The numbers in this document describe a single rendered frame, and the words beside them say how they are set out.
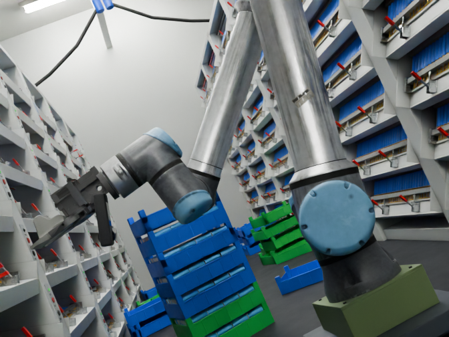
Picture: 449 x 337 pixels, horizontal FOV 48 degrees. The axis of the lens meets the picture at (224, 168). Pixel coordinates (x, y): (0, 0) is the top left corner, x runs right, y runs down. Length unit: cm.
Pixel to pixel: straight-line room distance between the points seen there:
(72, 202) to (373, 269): 68
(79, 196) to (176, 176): 21
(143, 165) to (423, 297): 69
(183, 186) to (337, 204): 33
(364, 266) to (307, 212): 25
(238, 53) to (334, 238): 52
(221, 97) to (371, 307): 59
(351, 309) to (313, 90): 48
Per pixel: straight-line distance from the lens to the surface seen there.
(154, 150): 112
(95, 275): 302
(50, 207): 234
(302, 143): 107
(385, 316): 122
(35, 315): 165
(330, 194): 102
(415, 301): 125
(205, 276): 181
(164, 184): 110
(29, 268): 163
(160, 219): 178
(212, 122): 124
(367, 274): 121
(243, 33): 128
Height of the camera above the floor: 46
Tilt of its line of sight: 4 degrees up
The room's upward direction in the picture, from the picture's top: 24 degrees counter-clockwise
